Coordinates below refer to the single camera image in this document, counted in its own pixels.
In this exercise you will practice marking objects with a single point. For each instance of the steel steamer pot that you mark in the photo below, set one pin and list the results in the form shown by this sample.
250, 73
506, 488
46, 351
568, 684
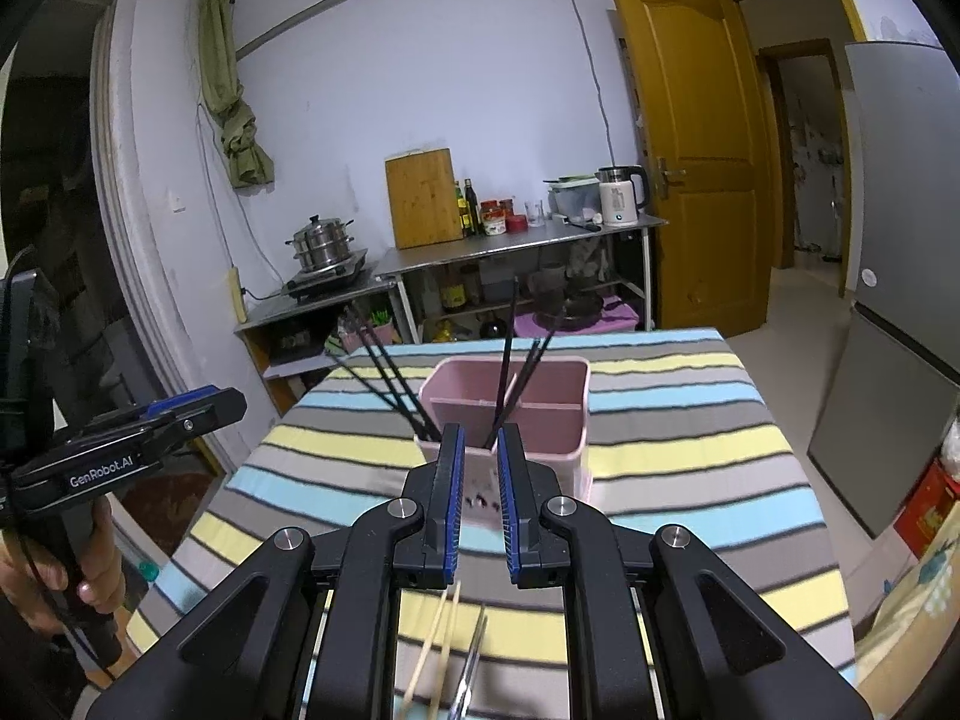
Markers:
322, 244

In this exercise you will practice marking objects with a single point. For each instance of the pink plastic utensil holder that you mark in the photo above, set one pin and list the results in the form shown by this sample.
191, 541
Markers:
555, 420

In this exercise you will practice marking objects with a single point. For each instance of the low open shelf cabinet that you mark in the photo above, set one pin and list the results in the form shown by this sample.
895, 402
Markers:
300, 311

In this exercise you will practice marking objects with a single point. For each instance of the bamboo cutting board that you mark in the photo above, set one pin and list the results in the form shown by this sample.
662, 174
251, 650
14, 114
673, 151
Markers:
424, 199

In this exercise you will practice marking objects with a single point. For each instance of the dark red patterned rug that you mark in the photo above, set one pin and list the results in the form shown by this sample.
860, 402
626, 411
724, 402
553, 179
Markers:
165, 502

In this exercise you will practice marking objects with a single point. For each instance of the wooden chopstick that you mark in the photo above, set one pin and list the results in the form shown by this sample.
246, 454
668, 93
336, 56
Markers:
442, 660
434, 641

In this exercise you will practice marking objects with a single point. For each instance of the person's left hand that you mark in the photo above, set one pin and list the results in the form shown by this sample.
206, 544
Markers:
106, 566

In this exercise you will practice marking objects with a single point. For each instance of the dark sauce bottle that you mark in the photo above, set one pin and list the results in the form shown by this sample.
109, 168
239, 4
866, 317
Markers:
472, 210

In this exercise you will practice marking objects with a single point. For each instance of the purple basket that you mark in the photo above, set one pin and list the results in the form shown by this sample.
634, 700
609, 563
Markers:
615, 319

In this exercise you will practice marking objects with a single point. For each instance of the striped tablecloth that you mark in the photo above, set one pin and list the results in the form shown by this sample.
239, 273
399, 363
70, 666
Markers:
675, 427

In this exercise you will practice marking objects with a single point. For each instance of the grey refrigerator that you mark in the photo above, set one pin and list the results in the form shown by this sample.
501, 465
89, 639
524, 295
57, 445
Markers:
900, 277

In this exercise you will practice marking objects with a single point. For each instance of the steel kitchen table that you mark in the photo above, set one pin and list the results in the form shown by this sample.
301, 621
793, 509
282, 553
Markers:
525, 236

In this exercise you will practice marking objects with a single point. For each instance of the yellow wooden door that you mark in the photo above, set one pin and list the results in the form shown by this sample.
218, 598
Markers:
690, 127

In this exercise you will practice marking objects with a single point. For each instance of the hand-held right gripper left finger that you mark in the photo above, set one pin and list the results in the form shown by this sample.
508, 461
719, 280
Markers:
450, 510

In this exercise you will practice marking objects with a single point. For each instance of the green oil bottle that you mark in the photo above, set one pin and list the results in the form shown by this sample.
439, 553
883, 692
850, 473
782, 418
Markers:
460, 210

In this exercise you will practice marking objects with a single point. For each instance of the small red container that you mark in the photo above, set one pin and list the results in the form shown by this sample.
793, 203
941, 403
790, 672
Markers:
516, 224

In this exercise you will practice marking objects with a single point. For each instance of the red cardboard box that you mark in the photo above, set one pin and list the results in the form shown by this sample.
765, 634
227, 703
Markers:
930, 506

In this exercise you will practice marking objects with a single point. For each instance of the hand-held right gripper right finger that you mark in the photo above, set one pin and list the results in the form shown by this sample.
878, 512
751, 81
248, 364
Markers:
508, 510

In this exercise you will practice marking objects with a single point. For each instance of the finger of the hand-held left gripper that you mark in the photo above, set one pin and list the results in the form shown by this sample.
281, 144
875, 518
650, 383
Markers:
221, 409
180, 401

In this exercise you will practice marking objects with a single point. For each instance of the black wok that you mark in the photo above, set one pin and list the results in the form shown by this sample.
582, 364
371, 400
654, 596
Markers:
574, 307

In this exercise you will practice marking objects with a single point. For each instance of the white electric kettle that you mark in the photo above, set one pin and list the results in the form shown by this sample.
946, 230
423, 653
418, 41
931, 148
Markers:
619, 199

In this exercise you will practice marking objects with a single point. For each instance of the induction cooker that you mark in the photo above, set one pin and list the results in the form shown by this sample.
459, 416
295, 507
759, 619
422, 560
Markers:
330, 279

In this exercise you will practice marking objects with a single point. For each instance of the clear glass cup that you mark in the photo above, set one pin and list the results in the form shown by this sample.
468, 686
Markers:
535, 214

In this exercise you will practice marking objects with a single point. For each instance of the printed jar with red lid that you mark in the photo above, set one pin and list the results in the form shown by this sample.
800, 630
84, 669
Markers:
493, 219

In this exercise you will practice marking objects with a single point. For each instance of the green curtain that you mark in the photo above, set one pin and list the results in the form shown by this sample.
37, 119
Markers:
225, 90

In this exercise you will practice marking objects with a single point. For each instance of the clear plastic storage container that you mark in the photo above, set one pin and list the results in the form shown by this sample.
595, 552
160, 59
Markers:
574, 202

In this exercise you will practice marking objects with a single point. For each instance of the pink basket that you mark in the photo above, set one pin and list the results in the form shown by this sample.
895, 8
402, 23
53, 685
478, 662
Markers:
367, 336

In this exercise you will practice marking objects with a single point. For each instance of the green knob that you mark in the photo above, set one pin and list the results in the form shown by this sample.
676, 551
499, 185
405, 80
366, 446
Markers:
148, 570

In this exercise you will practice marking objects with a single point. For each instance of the white plastic bag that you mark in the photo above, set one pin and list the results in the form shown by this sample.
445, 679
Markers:
951, 454

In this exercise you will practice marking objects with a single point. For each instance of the white wall switch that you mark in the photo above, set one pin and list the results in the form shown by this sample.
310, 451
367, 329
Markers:
178, 201

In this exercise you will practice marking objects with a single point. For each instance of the beige power strip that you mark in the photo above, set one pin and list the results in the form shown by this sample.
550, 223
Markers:
236, 296

